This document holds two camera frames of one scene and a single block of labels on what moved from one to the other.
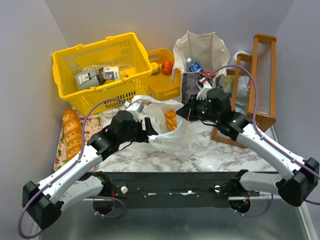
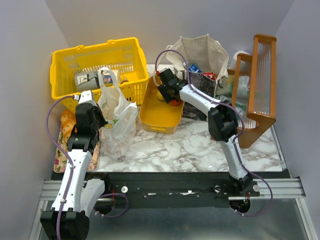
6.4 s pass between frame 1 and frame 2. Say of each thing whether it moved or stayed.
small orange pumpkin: moved
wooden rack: stayed
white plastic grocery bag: moved
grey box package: stayed
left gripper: moved
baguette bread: stayed
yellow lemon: moved
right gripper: moved
